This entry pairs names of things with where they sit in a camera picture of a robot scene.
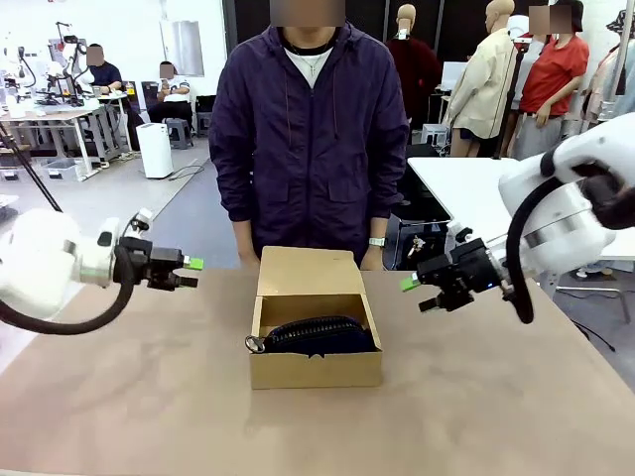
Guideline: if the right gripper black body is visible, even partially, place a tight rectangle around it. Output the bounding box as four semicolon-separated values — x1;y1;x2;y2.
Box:
416;237;503;313

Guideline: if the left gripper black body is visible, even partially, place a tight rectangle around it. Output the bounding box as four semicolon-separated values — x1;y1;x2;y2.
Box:
117;236;187;293

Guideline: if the brown cardboard box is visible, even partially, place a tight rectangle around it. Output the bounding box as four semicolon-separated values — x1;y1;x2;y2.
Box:
249;245;385;392

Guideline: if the person's left hand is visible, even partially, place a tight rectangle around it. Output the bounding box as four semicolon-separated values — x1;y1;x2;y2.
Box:
360;245;387;272

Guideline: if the person's right hand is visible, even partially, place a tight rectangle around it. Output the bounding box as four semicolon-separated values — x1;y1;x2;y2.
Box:
232;221;261;270

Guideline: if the white side table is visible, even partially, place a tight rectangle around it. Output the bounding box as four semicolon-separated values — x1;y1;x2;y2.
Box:
406;156;635;263

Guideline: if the white air purifier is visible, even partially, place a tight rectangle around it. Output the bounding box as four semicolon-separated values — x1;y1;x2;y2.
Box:
135;123;175;180

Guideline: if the grey plastic stool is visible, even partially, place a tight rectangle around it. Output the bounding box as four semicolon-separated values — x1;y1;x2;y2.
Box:
165;117;195;151

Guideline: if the grey plastic bin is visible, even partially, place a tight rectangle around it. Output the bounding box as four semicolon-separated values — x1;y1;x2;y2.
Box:
40;158;83;182

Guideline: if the black tripod leg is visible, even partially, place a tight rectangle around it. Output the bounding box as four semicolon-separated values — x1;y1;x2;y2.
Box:
0;123;64;213

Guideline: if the person in purple jacket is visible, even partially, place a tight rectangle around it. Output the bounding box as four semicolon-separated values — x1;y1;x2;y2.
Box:
207;0;412;273

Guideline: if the white workbench desk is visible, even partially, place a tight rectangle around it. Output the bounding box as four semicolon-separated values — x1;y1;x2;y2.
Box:
0;105;109;180

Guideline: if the mannequin with beige jacket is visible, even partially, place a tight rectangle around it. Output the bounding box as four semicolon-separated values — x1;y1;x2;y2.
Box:
442;0;521;159

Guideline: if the white computer monitor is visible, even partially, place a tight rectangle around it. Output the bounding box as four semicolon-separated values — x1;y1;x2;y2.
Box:
441;60;471;94

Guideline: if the seated person in black shirt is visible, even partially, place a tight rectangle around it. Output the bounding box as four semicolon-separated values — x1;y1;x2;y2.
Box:
82;43;126;98

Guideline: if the person in red shirt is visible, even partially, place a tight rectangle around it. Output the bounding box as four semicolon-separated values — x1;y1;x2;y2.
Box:
509;0;592;161

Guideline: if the mannequin with dark red garment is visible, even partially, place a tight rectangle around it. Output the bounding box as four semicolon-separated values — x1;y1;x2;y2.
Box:
384;3;444;128

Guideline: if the mannequin with hat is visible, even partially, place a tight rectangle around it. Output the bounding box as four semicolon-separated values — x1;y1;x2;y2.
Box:
579;8;635;136

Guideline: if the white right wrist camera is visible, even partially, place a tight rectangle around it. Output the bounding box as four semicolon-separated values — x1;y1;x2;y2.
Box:
445;221;473;245

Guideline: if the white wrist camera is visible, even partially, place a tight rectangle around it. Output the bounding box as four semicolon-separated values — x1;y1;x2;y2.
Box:
445;221;473;245
129;206;156;235

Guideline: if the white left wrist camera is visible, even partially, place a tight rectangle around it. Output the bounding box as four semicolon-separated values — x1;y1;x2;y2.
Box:
129;206;156;235

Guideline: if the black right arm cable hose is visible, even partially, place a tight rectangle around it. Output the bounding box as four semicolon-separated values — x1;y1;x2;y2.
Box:
504;176;550;325

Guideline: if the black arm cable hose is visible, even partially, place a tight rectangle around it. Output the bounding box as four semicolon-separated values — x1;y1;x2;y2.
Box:
504;176;550;325
0;245;138;337

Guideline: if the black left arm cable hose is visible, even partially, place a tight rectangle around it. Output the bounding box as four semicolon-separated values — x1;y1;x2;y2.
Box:
0;245;138;337

